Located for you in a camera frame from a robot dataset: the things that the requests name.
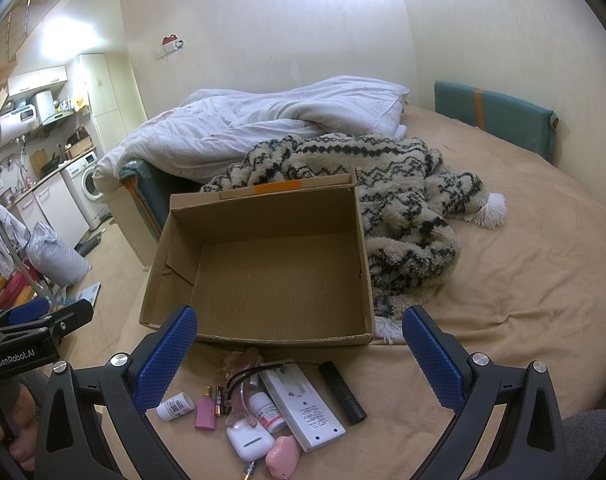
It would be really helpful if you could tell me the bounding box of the white pill bottle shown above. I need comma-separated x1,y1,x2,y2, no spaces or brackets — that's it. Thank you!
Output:
155,392,195,422

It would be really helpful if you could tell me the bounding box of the pink perfume bottle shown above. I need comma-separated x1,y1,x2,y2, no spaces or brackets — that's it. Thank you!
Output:
195,385,216,431

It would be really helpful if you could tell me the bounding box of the black flashlight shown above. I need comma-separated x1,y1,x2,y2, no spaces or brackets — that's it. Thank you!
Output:
318,361,368,425

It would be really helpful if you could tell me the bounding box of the white earbuds case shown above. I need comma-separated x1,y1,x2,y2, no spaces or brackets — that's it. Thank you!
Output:
226,419,275,463

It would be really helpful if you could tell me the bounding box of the white bottle red label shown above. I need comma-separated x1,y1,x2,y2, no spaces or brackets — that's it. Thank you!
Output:
249,391,287,434

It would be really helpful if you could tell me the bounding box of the white rectangular device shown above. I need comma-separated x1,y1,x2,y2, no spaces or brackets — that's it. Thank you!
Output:
260,362,345,453

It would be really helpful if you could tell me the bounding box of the person's left hand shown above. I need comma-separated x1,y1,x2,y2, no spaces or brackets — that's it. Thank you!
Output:
6,382,38,474

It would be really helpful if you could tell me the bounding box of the white floor scale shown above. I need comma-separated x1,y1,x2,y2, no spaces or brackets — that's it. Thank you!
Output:
69,282,102,308

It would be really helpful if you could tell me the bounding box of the white plastic bag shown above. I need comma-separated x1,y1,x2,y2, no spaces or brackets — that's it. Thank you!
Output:
26,221,92,287

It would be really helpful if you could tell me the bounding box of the small brown battery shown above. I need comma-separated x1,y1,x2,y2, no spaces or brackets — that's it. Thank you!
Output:
214,386,227,417

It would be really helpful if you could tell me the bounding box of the white washing machine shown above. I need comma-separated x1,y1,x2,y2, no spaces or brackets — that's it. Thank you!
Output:
61,151,108,230

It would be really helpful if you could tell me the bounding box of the pink heart-shaped case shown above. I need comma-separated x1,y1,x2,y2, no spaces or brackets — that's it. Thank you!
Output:
265,436,301,480

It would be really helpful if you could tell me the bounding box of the white water heater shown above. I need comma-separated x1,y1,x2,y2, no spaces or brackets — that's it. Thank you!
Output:
0,104,38,149

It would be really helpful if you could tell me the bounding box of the black and cream knit blanket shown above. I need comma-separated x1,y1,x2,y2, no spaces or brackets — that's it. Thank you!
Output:
204,133,507,344

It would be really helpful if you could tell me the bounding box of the brown cardboard box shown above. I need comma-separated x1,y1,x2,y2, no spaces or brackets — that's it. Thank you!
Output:
140,174,375,347

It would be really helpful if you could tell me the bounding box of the white duvet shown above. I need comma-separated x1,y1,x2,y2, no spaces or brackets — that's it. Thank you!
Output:
93,76,409,194

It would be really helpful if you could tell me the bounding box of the teal cushion with orange strap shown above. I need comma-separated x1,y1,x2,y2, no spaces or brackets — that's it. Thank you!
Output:
433,80,559,162

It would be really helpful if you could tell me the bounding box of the wall power strip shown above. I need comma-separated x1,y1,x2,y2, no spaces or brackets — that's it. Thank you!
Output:
153,34,184,60

